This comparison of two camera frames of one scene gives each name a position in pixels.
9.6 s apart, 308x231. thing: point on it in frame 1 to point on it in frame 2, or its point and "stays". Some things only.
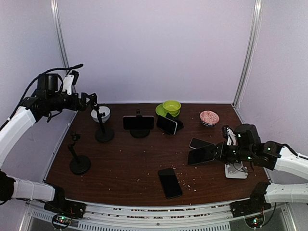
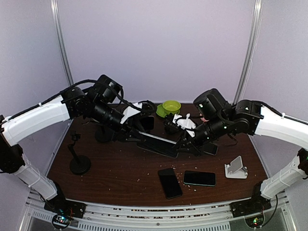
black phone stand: [79, 164] stays
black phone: [170, 183] stays
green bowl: [171, 106] stays
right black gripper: [221, 155] to [186, 142]
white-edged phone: [166, 124] to [158, 144]
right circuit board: [255, 221] stays
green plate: [161, 112] stays
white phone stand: [236, 170] stays
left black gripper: [75, 106] to [126, 130]
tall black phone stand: [102, 134] stays
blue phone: [201, 155] to [199, 178]
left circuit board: [60, 221] stays
